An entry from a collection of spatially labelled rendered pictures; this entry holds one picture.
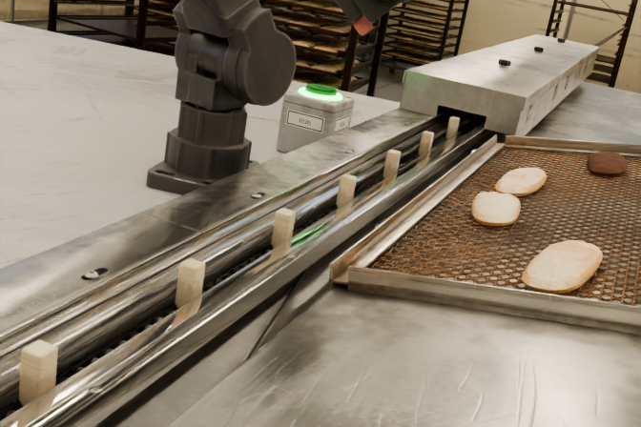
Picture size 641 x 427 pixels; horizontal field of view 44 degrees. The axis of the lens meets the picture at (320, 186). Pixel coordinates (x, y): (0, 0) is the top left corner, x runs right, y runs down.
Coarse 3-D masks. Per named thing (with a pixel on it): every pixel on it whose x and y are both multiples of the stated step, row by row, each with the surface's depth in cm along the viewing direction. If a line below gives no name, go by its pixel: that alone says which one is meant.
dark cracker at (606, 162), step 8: (600, 152) 82; (608, 152) 83; (592, 160) 80; (600, 160) 79; (608, 160) 79; (616, 160) 79; (624, 160) 80; (592, 168) 78; (600, 168) 77; (608, 168) 77; (616, 168) 77; (624, 168) 78
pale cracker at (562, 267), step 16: (576, 240) 54; (544, 256) 50; (560, 256) 50; (576, 256) 50; (592, 256) 50; (528, 272) 48; (544, 272) 47; (560, 272) 47; (576, 272) 47; (592, 272) 49; (528, 288) 47; (544, 288) 46; (560, 288) 46; (576, 288) 47
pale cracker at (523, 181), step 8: (520, 168) 76; (528, 168) 76; (536, 168) 76; (504, 176) 72; (512, 176) 72; (520, 176) 72; (528, 176) 72; (536, 176) 72; (544, 176) 73; (496, 184) 71; (504, 184) 70; (512, 184) 70; (520, 184) 70; (528, 184) 70; (536, 184) 71; (504, 192) 69; (512, 192) 69; (520, 192) 69; (528, 192) 69
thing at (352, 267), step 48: (528, 144) 91; (576, 144) 89; (624, 144) 87; (432, 192) 68; (480, 192) 70; (624, 192) 71; (384, 240) 55; (432, 240) 56; (528, 240) 57; (624, 240) 57; (384, 288) 46; (432, 288) 45; (480, 288) 44; (624, 288) 47
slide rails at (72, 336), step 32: (384, 160) 93; (416, 160) 95; (320, 192) 77; (256, 224) 66; (320, 224) 69; (192, 256) 58; (224, 256) 59; (160, 288) 52; (224, 288) 54; (96, 320) 47; (128, 320) 48; (160, 320) 48; (64, 352) 43; (128, 352) 44; (0, 384) 39; (64, 384) 40; (32, 416) 37
